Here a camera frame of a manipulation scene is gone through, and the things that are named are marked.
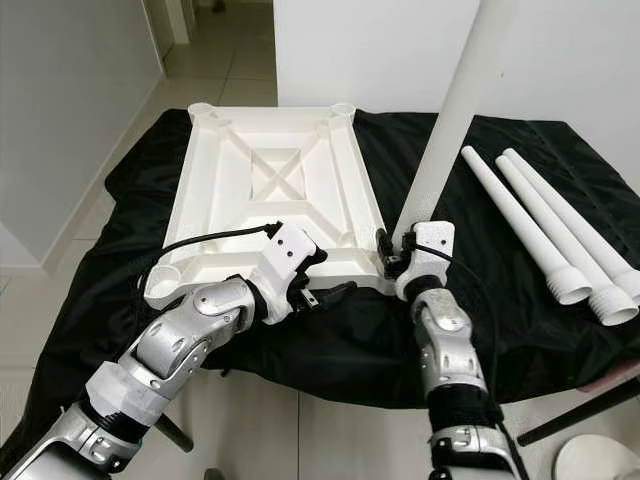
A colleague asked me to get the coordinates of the white plastic table leg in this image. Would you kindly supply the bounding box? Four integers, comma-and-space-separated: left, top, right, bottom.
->
390, 0, 518, 246
505, 147, 640, 303
495, 153, 639, 327
460, 145, 593, 306

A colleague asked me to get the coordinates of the white round stool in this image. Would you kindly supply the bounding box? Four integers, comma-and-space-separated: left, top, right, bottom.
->
555, 435, 640, 480

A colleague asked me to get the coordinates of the black cloth table cover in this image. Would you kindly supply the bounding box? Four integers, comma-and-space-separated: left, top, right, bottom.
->
0, 108, 640, 471

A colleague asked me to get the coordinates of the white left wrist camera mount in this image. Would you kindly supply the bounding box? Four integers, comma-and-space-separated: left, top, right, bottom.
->
253, 222, 326, 323

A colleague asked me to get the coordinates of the white plastic children table top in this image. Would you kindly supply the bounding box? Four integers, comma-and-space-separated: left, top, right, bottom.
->
143, 100, 399, 311

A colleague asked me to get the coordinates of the black metal table leg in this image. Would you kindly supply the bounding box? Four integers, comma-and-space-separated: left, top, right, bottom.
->
158, 418, 193, 453
520, 393, 640, 448

